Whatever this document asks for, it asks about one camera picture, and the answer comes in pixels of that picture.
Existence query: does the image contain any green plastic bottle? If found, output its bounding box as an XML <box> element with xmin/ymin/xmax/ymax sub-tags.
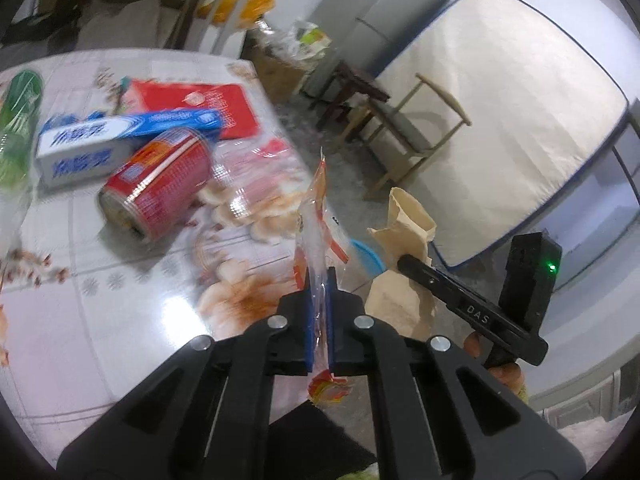
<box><xmin>1</xmin><ymin>70</ymin><xmax>43</xmax><ymax>245</ymax></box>

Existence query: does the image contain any yellow plastic bag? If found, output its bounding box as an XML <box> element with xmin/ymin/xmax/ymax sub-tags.
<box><xmin>196</xmin><ymin>0</ymin><xmax>277</xmax><ymax>28</ymax></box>

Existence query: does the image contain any blue white toothpaste box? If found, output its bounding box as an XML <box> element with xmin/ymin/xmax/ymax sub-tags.
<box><xmin>36</xmin><ymin>108</ymin><xmax>224</xmax><ymax>188</ymax></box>

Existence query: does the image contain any blue trash basket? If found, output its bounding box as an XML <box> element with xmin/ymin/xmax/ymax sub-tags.
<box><xmin>350</xmin><ymin>240</ymin><xmax>386</xmax><ymax>278</ymax></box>

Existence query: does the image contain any right hand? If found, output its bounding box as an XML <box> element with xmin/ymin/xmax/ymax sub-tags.
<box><xmin>463</xmin><ymin>332</ymin><xmax>528</xmax><ymax>403</ymax></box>

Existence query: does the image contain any white mattress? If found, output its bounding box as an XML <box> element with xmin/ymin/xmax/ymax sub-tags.
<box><xmin>372</xmin><ymin>0</ymin><xmax>628</xmax><ymax>268</ymax></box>

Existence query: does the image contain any grey refrigerator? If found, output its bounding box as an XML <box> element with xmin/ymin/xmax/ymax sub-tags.
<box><xmin>303</xmin><ymin>0</ymin><xmax>448</xmax><ymax>96</ymax></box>

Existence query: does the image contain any red rice bag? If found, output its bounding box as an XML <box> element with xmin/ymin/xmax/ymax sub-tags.
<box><xmin>120</xmin><ymin>78</ymin><xmax>259</xmax><ymax>140</ymax></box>

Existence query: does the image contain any brown paper bag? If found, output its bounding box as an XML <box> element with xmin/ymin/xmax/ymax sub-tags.
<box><xmin>364</xmin><ymin>188</ymin><xmax>437</xmax><ymax>341</ymax></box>

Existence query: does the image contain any red orange snack wrapper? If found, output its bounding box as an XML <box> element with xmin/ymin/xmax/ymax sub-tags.
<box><xmin>293</xmin><ymin>157</ymin><xmax>350</xmax><ymax>405</ymax></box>

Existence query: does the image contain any grey side table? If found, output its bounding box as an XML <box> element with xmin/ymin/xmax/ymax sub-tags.
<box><xmin>76</xmin><ymin>0</ymin><xmax>248</xmax><ymax>54</ymax></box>

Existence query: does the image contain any cardboard box with bags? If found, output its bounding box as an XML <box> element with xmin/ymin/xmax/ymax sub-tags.
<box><xmin>246</xmin><ymin>18</ymin><xmax>332</xmax><ymax>104</ymax></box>

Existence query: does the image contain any red drink can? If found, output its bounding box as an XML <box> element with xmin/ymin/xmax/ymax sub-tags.
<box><xmin>98</xmin><ymin>127</ymin><xmax>213</xmax><ymax>243</ymax></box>

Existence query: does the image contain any dark wooden stool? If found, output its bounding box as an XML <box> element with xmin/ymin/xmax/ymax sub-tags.
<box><xmin>309</xmin><ymin>61</ymin><xmax>390</xmax><ymax>130</ymax></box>

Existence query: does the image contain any wooden chair right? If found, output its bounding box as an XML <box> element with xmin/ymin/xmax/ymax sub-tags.
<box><xmin>334</xmin><ymin>73</ymin><xmax>472</xmax><ymax>200</ymax></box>

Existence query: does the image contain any clear red printed plastic bag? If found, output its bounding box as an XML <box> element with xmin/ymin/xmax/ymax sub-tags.
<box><xmin>198</xmin><ymin>136</ymin><xmax>310</xmax><ymax>245</ymax></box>

